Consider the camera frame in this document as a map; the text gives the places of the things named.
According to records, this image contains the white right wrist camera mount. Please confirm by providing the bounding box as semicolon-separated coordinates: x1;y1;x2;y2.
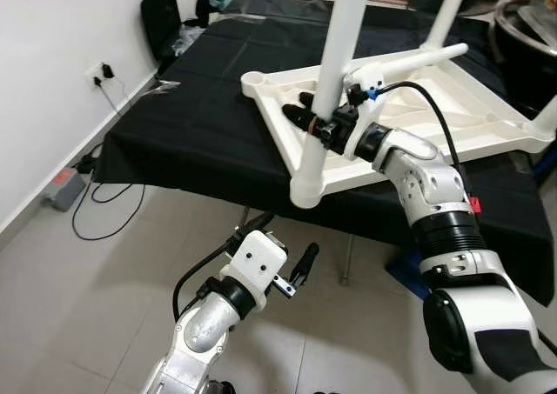
342;63;384;160

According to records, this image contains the crumpled clear plastic bag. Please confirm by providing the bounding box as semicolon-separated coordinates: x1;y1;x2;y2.
178;24;205;53

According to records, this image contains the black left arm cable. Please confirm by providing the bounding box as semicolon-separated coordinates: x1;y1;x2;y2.
172;224;253;321

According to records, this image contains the black floor cable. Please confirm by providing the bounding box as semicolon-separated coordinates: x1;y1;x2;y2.
71;181;147;241

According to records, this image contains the grey box orange label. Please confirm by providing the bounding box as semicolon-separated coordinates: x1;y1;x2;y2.
45;166;88;212

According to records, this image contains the white wall socket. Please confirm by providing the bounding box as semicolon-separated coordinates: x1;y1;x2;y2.
85;62;116;86

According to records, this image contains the black round basin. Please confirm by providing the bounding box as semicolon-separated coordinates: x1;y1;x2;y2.
494;3;557;108

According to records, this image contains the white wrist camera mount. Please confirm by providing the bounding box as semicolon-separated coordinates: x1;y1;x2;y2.
342;63;384;160
219;230;290;308

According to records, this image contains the clear plastic storage box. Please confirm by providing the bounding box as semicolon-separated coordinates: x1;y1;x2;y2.
520;0;557;47

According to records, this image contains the blue plastic dustpan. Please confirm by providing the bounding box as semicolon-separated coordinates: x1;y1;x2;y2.
386;250;432;301

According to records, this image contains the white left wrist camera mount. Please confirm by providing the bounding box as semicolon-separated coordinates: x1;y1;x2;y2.
219;230;290;308

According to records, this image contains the white plastic children table top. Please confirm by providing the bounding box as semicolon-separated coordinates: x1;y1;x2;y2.
241;44;557;210

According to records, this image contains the black metal basin stand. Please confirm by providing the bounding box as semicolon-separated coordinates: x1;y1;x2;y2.
527;146;557;186

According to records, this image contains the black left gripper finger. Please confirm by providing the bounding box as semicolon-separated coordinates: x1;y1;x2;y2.
235;211;276;238
290;243;320;289

